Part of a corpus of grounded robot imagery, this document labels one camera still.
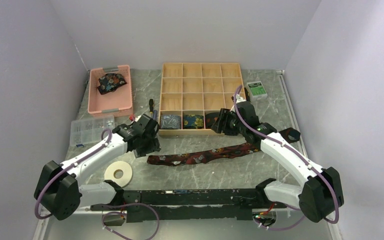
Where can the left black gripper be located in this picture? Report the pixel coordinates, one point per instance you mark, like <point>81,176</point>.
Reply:
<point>153,146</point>

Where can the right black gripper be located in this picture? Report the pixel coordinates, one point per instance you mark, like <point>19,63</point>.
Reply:
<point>225,114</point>

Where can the dark red floral tie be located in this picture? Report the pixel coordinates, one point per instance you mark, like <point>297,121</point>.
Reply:
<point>203,157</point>

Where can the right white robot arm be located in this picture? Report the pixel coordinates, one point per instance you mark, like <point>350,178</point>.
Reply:
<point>319,190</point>

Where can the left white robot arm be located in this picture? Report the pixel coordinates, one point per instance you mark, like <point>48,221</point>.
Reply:
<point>61,187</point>

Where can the white tape roll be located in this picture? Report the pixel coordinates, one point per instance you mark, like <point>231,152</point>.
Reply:
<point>120,172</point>

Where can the black orange rolled tie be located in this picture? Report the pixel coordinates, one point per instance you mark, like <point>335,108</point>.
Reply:
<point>210,119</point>

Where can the blue red screwdriver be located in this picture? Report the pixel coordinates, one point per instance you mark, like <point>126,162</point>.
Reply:
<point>155,114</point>

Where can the blue grey rolled tie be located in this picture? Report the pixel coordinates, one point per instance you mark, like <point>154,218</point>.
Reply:
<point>170,122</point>

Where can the navy yellow rolled tie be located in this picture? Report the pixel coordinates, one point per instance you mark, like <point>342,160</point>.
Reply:
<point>193,121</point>

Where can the thin black yellow screwdriver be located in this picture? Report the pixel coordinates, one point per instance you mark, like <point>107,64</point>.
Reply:
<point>246,93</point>

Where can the green white small box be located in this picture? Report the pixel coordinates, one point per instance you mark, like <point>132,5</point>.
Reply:
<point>256,91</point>

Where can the wooden compartment tray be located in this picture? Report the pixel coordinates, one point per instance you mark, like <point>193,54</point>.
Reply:
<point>198,88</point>

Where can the pink plastic basket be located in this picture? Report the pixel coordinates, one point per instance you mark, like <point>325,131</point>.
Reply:
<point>118,103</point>

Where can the clear plastic screw box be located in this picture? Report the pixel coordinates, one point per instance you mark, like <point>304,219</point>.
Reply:
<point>88,130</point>

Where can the black floral tie in basket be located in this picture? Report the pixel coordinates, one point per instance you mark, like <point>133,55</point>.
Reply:
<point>110,82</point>

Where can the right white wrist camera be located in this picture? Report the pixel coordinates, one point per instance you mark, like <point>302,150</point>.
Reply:
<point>238,99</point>

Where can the aluminium rail at right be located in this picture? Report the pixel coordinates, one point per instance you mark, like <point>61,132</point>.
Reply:
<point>292,116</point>

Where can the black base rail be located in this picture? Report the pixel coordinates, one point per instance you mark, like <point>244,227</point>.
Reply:
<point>237,203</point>

